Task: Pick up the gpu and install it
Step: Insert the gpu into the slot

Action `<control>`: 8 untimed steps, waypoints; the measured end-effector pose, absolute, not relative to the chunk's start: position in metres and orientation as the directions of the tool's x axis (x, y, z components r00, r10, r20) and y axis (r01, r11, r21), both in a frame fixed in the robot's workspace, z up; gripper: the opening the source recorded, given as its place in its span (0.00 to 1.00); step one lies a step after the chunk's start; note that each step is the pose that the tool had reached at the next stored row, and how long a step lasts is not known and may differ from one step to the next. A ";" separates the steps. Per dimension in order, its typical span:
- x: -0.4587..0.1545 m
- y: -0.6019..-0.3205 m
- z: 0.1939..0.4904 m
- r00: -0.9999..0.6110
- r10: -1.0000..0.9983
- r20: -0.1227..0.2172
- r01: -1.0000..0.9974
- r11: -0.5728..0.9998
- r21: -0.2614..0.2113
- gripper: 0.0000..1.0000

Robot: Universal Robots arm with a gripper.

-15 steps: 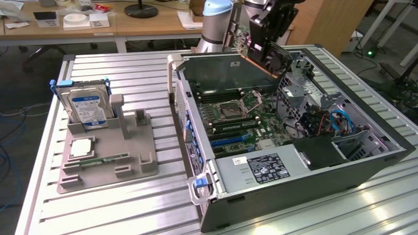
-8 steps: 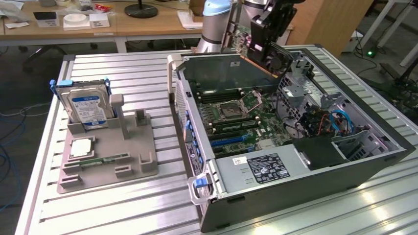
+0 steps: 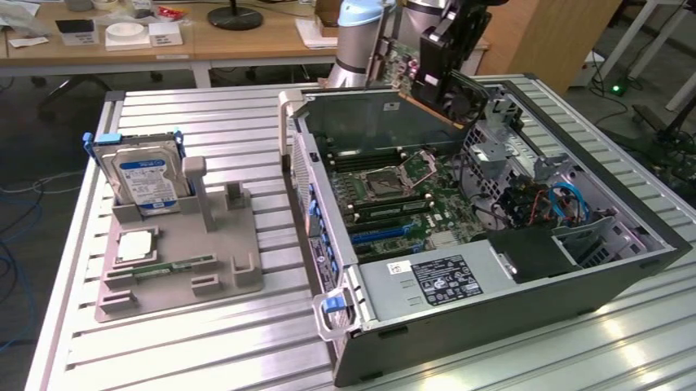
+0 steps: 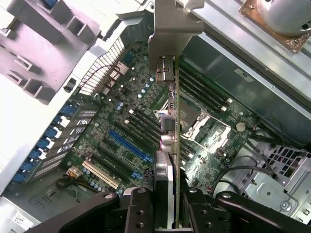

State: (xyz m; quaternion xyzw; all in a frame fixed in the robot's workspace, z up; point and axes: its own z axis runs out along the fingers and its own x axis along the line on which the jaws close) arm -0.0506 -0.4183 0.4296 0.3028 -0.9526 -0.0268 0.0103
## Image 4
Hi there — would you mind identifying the white expansion slot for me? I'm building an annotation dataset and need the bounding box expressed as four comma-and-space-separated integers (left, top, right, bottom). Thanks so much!
82, 160, 120, 190

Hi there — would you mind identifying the blue expansion slot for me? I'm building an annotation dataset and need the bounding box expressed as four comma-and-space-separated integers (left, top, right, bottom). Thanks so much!
108, 130, 152, 162

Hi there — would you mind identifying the metal disk bay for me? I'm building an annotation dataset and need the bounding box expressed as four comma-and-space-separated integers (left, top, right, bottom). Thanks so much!
242, 145, 311, 224

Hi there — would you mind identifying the green motherboard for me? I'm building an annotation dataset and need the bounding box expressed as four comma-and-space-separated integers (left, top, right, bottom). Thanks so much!
60, 43, 260, 195

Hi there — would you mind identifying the grey power supply unit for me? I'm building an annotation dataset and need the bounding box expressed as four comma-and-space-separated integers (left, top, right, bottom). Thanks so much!
0, 196, 42, 233

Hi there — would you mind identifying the silver chipset heatsink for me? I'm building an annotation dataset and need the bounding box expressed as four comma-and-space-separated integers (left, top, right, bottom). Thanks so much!
101, 60, 129, 94

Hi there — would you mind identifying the open black PC case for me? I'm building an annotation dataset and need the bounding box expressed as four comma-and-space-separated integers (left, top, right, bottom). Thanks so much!
0, 0, 311, 233

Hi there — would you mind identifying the grey parts rack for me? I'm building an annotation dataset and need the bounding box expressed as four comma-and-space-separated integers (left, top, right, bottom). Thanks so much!
0, 0, 103, 105

